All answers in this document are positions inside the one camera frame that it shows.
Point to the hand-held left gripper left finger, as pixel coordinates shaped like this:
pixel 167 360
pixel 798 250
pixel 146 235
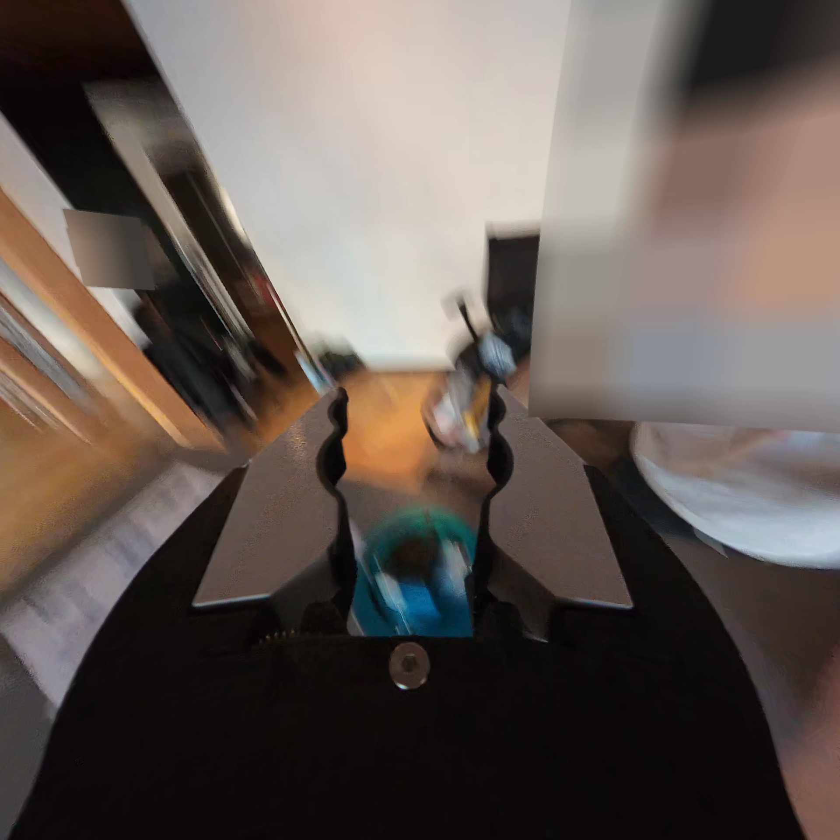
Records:
pixel 275 518

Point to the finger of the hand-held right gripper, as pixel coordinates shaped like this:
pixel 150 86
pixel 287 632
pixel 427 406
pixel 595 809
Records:
pixel 453 420

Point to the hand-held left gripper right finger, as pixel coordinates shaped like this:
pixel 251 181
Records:
pixel 558 518

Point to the blue toy robot arm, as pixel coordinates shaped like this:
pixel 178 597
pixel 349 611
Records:
pixel 413 590

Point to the dark cabinet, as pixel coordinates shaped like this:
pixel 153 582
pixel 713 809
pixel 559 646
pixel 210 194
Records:
pixel 515 269

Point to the dark furniture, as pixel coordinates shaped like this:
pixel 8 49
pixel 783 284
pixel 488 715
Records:
pixel 197 315

